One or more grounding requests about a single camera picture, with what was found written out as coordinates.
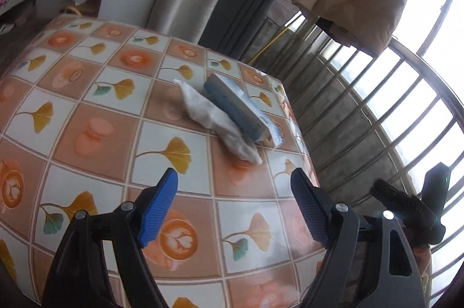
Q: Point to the dark grey cabinet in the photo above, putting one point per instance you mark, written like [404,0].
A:
[239,14]

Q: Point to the white bag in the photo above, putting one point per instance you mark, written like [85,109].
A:
[203,108]

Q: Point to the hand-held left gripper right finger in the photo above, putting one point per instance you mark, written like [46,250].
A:
[308,206]

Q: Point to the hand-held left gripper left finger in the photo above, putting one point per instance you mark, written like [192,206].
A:
[157,210]

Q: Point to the metal balcony railing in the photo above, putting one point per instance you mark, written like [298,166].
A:
[417,56]

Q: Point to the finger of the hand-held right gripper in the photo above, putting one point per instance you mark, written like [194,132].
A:
[389,194]

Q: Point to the blue white packet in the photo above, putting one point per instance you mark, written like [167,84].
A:
[235,108]

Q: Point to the yellow stick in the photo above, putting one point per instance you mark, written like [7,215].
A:
[275,38]

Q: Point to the floral checked tablecloth table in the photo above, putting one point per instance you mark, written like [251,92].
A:
[108,112]

